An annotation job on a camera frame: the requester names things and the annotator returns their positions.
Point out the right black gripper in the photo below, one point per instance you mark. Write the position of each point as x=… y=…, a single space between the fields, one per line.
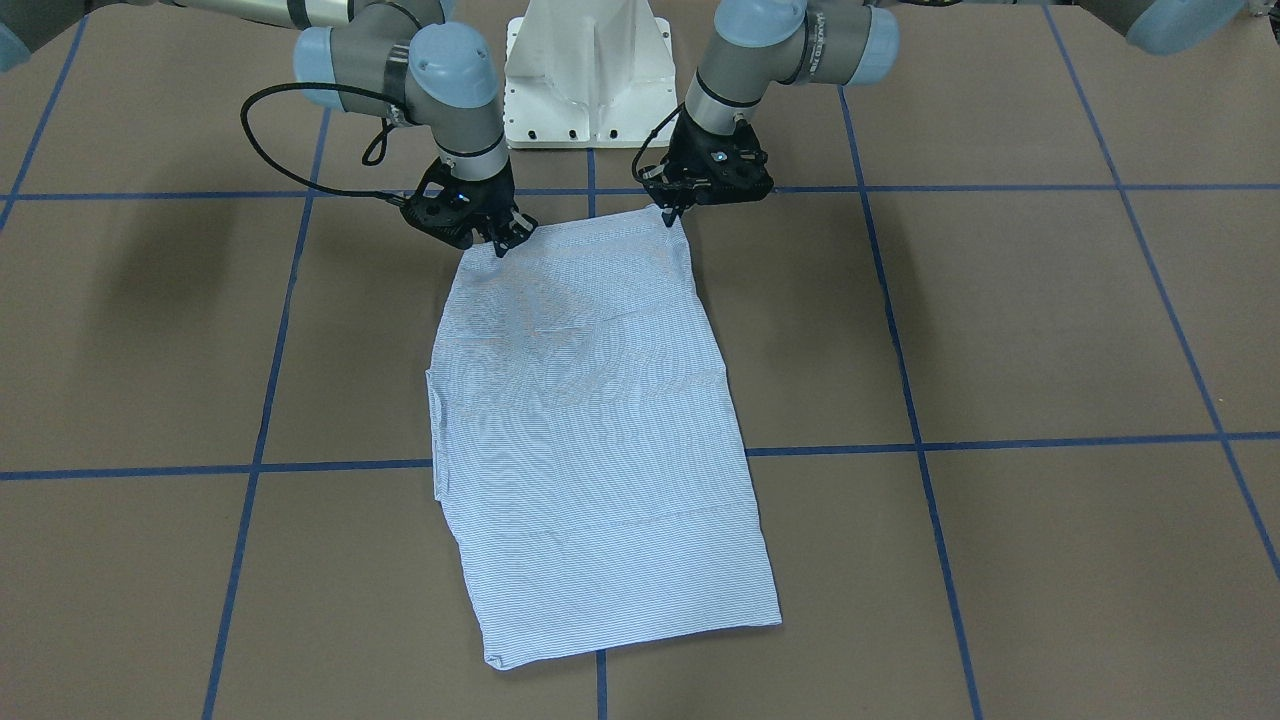
x=489 y=204

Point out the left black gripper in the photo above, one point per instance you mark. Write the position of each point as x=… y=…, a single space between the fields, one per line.
x=688 y=160

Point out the light blue striped shirt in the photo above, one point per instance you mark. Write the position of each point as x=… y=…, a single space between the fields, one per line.
x=586 y=451

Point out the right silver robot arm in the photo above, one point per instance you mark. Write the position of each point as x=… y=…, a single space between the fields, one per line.
x=411 y=65

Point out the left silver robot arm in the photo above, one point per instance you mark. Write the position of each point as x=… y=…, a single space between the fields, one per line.
x=755 y=45

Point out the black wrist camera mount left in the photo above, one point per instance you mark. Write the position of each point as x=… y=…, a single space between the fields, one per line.
x=735 y=169

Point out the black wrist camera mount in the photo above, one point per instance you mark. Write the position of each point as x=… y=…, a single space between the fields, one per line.
x=442 y=206
x=735 y=169

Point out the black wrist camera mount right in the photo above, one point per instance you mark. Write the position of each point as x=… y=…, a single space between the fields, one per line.
x=442 y=206

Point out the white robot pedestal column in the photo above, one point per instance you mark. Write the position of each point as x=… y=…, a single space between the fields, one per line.
x=587 y=75

